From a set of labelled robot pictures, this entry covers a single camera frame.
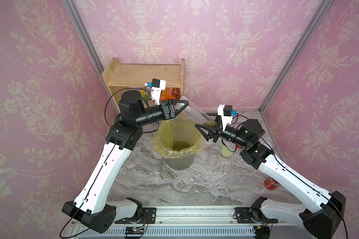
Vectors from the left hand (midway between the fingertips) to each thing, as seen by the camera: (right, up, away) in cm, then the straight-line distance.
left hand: (186, 106), depth 54 cm
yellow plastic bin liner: (-5, -9, +32) cm, 34 cm away
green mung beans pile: (-3, -20, +43) cm, 47 cm away
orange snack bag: (-10, +13, +42) cm, 45 cm away
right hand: (+6, -5, +6) cm, 10 cm away
